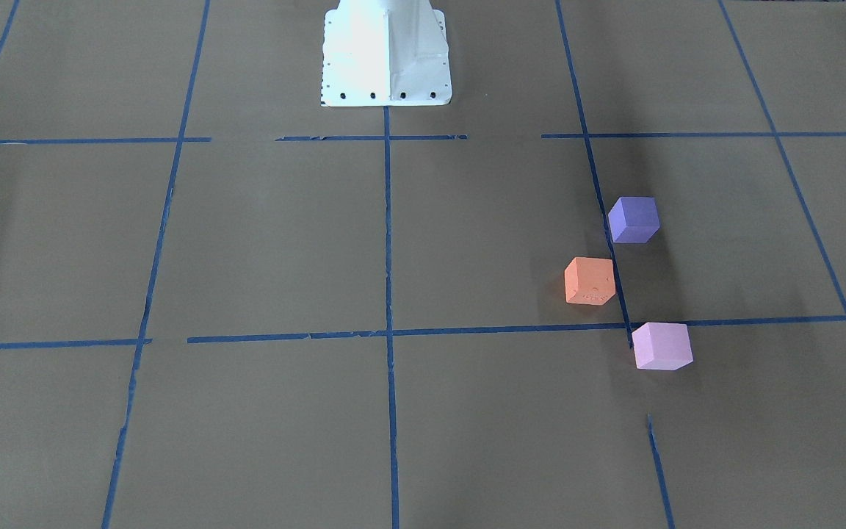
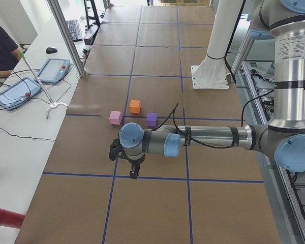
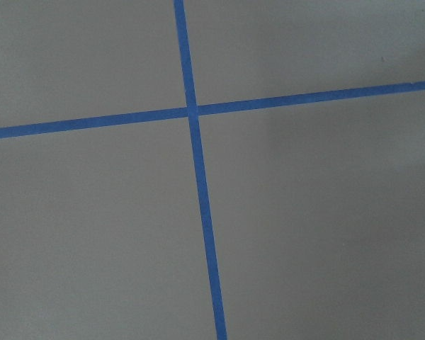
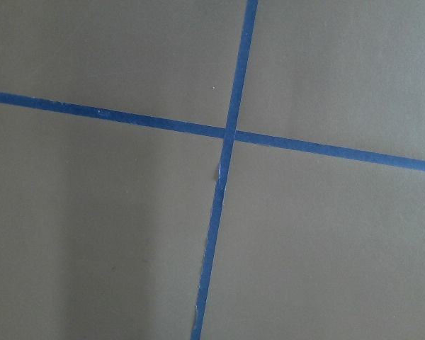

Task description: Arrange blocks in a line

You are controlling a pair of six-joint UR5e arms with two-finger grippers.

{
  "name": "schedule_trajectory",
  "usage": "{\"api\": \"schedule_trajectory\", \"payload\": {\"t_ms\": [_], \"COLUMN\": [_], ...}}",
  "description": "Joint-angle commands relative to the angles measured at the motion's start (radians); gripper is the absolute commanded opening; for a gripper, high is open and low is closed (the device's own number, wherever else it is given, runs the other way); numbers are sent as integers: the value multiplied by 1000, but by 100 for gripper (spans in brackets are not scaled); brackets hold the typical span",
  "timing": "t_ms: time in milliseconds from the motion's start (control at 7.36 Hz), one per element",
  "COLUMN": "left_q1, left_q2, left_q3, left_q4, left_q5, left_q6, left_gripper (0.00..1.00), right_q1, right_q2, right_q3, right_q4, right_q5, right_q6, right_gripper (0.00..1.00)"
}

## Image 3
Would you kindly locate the blue tape line crosswise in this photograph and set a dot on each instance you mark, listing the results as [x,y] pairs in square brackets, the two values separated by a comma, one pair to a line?
[208,109]

